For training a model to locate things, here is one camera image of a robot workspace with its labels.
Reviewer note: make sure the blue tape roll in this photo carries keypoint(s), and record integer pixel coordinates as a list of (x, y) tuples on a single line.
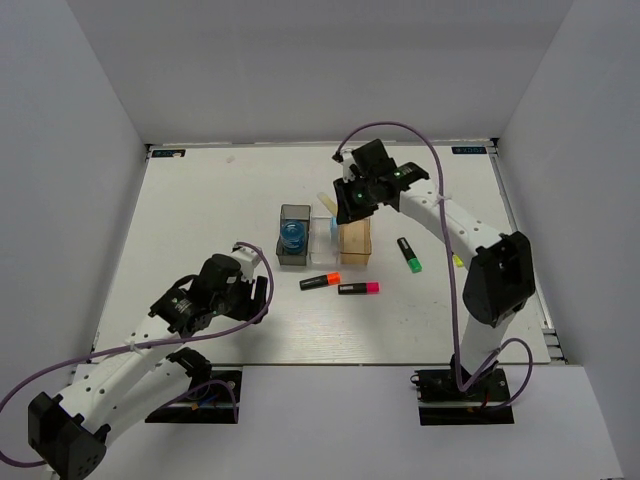
[(293, 236)]

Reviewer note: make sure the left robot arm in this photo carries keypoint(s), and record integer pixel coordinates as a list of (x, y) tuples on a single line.
[(72, 430)]

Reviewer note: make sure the right table label sticker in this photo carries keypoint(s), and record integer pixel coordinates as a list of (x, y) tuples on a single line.
[(468, 150)]

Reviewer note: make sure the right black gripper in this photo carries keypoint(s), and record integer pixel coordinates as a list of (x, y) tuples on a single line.
[(347, 212)]

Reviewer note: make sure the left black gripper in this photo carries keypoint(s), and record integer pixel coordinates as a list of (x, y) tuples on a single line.
[(251, 308)]

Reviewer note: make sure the amber plastic container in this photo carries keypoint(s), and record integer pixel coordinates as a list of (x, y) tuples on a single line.
[(355, 243)]

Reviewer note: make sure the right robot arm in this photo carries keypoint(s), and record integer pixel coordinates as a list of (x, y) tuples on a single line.
[(500, 277)]

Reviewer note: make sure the left table label sticker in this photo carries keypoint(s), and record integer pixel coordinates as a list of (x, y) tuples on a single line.
[(168, 153)]

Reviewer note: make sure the green capped black highlighter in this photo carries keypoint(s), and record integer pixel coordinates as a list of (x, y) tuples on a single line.
[(409, 255)]

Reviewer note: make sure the dark grey plastic container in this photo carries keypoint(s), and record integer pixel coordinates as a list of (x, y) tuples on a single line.
[(294, 212)]

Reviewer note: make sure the clear plastic container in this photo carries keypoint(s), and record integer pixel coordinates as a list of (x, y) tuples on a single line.
[(322, 251)]

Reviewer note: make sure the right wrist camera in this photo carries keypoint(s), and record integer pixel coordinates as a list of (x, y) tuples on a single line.
[(345, 159)]

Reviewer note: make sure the table label sticker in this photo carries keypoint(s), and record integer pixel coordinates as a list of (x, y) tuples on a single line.
[(468, 150), (168, 153)]

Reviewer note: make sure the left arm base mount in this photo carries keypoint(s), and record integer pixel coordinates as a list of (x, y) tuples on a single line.
[(211, 405)]

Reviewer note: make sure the pink capped black highlighter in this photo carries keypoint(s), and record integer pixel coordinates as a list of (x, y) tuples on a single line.
[(360, 288)]

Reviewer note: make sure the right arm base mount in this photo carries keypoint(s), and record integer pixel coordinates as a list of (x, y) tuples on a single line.
[(441, 404)]

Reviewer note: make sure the orange capped black highlighter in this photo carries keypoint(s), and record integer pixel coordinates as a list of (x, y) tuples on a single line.
[(321, 281)]

